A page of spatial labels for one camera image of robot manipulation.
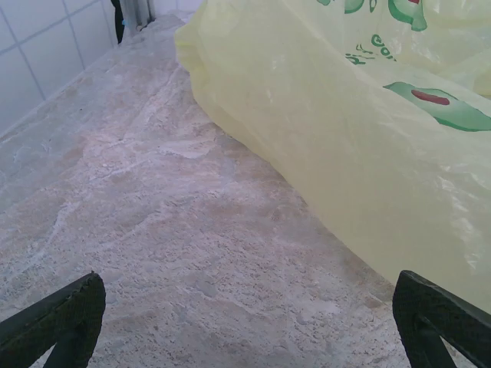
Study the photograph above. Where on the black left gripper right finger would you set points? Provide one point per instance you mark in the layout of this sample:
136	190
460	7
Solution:
422	303

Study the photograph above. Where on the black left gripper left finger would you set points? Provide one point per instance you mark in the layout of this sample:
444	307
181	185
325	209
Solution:
78	303

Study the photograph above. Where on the yellow plastic bag green print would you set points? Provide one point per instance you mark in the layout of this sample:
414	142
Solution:
307	134

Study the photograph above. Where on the aluminium corner post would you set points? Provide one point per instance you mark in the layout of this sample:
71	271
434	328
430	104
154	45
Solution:
138	13

